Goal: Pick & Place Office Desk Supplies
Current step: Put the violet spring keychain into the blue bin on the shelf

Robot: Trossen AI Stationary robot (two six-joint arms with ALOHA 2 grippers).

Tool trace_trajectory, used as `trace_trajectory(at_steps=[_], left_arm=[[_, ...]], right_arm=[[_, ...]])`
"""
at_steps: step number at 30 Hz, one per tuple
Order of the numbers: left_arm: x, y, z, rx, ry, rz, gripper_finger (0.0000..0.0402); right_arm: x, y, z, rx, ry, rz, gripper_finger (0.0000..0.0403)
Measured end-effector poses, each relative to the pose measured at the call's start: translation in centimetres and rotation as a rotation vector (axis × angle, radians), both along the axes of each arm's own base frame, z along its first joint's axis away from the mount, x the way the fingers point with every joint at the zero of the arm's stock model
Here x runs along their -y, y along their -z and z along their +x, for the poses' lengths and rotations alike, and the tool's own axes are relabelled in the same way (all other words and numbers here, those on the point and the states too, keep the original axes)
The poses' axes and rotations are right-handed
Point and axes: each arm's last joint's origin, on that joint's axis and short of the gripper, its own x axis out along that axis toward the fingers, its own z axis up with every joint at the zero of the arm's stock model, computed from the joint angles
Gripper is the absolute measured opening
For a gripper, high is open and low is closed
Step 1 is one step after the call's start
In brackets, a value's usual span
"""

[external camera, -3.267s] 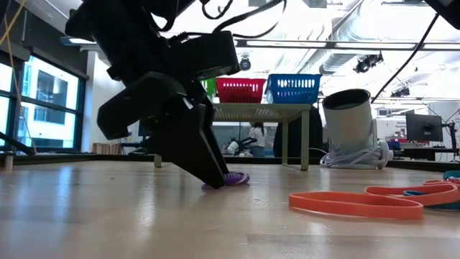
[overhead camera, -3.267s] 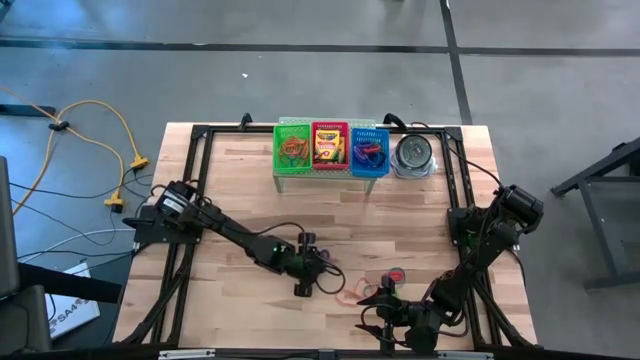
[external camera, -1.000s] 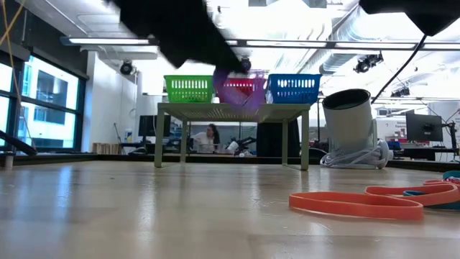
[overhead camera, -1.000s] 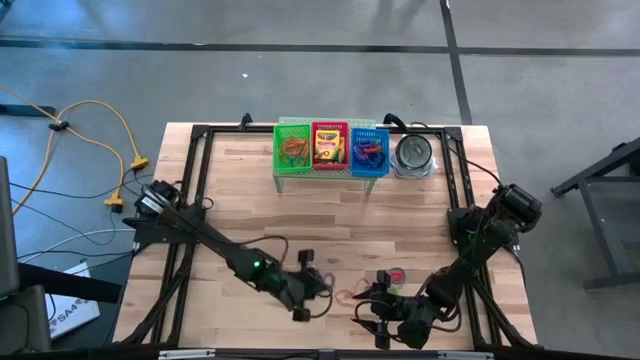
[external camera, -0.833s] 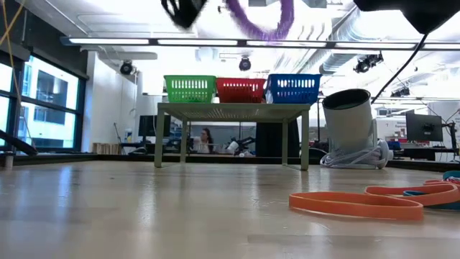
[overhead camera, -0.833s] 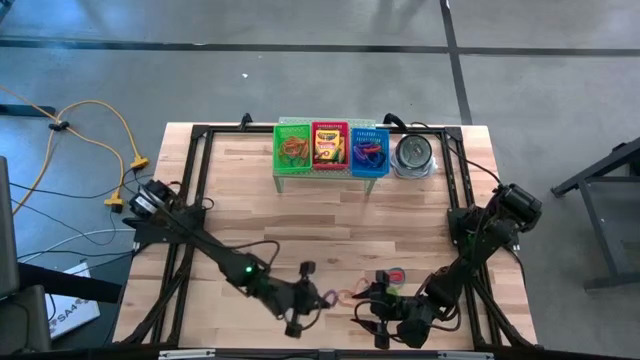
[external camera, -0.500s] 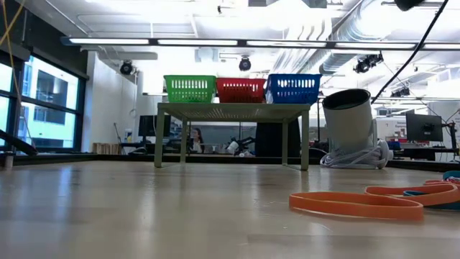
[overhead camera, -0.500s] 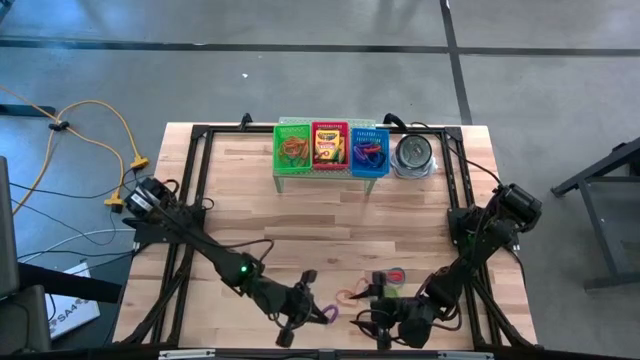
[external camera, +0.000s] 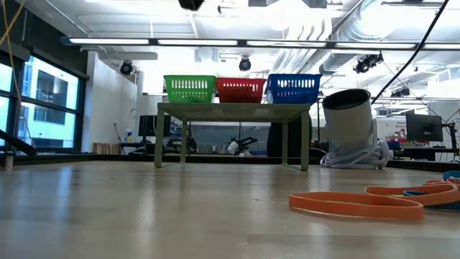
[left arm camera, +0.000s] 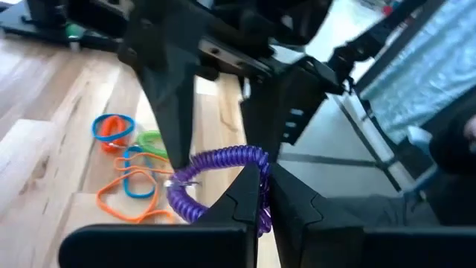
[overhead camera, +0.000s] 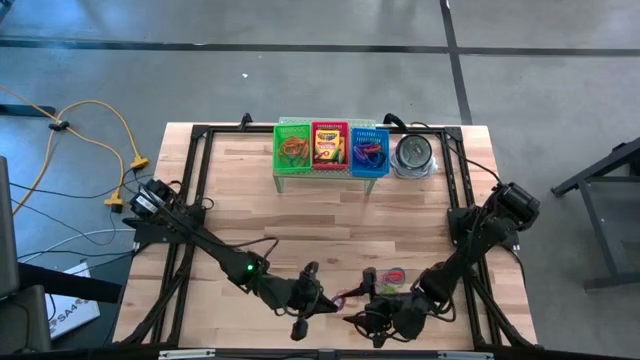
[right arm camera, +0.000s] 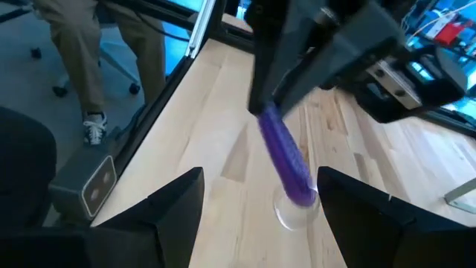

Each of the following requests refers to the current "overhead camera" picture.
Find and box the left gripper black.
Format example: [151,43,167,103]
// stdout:
[279,260,340,342]

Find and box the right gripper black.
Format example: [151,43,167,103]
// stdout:
[342,267,431,350]

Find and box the blue plastic basket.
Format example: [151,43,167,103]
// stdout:
[349,127,390,179]

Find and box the green plastic basket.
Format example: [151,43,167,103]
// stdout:
[272,123,313,176]

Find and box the red plastic basket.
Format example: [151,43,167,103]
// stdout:
[311,121,351,173]

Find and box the white cardboard box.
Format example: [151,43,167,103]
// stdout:
[44,261,102,340]

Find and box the black flat bar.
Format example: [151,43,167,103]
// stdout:
[17,261,124,304]

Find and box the black metal side table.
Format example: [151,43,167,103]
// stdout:
[549,135,640,292]

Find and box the dark grey equipment stand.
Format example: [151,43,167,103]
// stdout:
[0,155,54,354]

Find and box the black floor bar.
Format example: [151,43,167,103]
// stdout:
[0,103,57,118]

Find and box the silver metal bracket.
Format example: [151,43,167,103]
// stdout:
[436,350,495,360]
[158,349,217,360]

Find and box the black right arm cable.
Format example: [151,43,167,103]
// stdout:
[412,121,502,184]

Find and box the yellow extension cable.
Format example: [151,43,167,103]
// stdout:
[0,83,151,217]

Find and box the white floor cable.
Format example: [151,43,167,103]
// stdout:
[18,227,137,264]

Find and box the black floor cable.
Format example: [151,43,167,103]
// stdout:
[8,179,139,261]

